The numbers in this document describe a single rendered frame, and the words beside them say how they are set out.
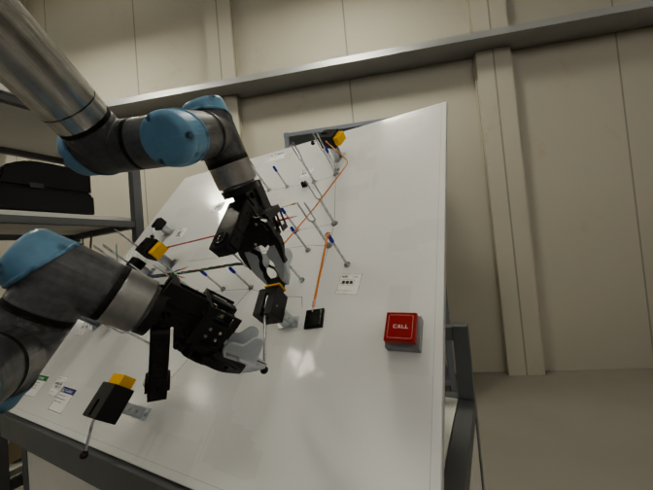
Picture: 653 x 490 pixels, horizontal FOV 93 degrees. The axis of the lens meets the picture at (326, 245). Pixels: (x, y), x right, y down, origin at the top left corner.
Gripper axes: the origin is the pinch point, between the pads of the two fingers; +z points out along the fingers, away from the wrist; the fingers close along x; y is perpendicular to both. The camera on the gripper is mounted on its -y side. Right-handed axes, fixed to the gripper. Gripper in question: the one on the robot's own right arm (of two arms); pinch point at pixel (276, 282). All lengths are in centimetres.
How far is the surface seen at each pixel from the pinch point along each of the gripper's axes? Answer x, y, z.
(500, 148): -91, 275, 43
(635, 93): -208, 317, 38
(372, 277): -18.1, 5.0, 5.4
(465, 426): -28, 5, 49
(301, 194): 4.3, 36.7, -9.2
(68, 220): 88, 26, -27
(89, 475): 43, -26, 23
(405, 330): -24.6, -8.8, 8.0
